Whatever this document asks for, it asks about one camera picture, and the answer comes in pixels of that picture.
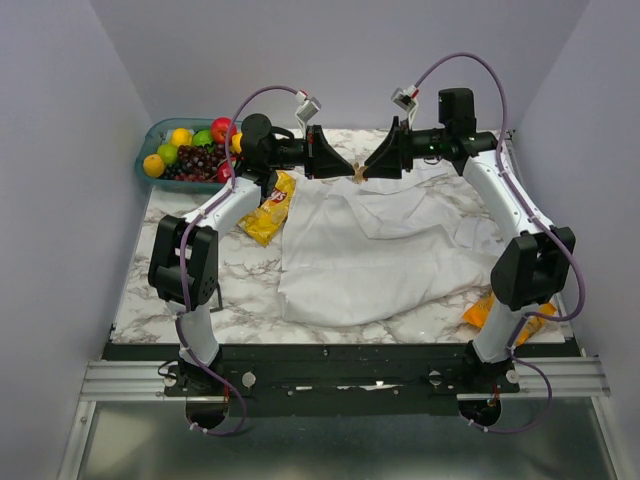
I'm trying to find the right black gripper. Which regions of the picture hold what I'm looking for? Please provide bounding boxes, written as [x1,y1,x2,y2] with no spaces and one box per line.
[362,118,448,180]

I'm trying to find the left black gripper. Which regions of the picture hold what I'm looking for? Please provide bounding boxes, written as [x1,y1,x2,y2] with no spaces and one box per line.
[265,125,355,180]

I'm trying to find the white shirt garment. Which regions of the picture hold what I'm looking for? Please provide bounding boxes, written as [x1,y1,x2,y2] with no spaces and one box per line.
[278,163,504,327]

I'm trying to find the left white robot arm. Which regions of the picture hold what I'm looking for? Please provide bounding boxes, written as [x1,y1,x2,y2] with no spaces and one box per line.
[148,114,354,395]

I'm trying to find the yellow Lays chip bag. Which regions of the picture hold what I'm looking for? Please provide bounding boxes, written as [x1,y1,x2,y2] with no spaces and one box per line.
[238,170,296,246]

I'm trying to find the yellow lemon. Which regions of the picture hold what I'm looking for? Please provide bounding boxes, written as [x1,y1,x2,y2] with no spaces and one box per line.
[230,133,243,155]

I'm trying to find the red apple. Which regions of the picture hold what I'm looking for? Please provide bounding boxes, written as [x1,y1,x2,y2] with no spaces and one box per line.
[210,117,237,144]

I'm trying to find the green apple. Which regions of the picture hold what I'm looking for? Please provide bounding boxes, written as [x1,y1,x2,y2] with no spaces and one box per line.
[192,130,215,148]

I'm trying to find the dark purple grapes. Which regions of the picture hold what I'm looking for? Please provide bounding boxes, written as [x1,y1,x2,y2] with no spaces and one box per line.
[161,145,224,183]

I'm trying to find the green lime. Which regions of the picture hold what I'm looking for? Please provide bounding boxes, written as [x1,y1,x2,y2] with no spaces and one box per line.
[156,143,178,165]

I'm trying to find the teal fruit basket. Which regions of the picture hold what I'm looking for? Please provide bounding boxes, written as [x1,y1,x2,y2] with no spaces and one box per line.
[135,118,238,194]

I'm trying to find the orange fruit front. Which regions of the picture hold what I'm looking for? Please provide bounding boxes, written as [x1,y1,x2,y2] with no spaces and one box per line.
[142,154,165,179]

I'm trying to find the orange snack bag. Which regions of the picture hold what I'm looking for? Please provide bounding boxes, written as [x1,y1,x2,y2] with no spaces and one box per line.
[462,292,557,346]

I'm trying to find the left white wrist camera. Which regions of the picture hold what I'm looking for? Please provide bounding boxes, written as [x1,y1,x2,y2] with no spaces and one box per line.
[295,90,321,134]

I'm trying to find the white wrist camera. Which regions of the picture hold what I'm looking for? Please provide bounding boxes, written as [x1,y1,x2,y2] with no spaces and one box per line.
[391,85,419,128]
[295,90,321,134]

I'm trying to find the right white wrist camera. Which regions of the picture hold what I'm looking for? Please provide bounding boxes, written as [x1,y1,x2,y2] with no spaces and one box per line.
[391,85,419,128]

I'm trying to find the small black wire cube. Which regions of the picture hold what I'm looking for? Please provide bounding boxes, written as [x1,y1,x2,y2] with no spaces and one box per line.
[209,277,224,313]

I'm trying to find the aluminium extrusion rail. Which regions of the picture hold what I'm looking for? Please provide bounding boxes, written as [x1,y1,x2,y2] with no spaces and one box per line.
[80,357,611,403]

